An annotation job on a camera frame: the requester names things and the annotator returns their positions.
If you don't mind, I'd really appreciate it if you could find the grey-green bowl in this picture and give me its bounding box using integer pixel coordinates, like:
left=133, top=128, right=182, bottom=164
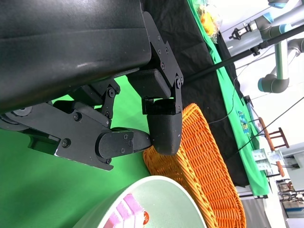
left=72, top=175, right=207, bottom=228

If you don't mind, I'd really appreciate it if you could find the black backdrop cloth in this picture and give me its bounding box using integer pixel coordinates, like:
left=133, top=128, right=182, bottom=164
left=142, top=0, right=250, bottom=188

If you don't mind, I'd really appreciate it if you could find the clear bag of yellow snacks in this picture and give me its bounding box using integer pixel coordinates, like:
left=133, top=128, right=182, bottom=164
left=198, top=0, right=223, bottom=38

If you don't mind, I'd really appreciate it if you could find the brown wooden chair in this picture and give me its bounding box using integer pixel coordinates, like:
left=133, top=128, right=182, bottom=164
left=258, top=117, right=290, bottom=178

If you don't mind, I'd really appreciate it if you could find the green cloth with cartoon print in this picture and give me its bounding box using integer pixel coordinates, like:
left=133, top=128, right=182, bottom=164
left=187, top=0, right=271, bottom=199

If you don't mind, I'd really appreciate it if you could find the green tablecloth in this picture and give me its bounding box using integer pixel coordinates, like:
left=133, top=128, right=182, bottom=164
left=0, top=76, right=155, bottom=228

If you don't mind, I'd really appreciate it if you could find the orange wicker basket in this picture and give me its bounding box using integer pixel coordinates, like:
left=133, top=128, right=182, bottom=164
left=143, top=103, right=247, bottom=228

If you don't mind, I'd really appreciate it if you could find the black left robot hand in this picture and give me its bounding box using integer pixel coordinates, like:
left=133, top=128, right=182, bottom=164
left=0, top=0, right=185, bottom=171

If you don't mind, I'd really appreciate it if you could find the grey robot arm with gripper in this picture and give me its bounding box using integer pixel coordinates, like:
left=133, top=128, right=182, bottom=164
left=229, top=13, right=293, bottom=41

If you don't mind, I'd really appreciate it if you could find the black stand pole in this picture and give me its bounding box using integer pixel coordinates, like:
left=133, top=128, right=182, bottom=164
left=184, top=25, right=304, bottom=84

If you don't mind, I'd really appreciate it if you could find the black draped cloth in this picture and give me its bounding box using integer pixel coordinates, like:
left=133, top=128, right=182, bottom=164
left=215, top=32, right=245, bottom=102

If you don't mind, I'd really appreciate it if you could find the white printed card box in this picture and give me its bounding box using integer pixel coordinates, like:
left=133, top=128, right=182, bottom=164
left=252, top=148, right=283, bottom=177

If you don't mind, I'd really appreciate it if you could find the pink cake slice with cherry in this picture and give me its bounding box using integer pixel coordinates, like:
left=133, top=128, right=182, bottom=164
left=104, top=193, right=150, bottom=228

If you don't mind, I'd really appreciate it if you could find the thin black diagonal cable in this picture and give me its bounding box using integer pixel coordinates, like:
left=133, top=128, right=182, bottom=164
left=237, top=96, right=304, bottom=152

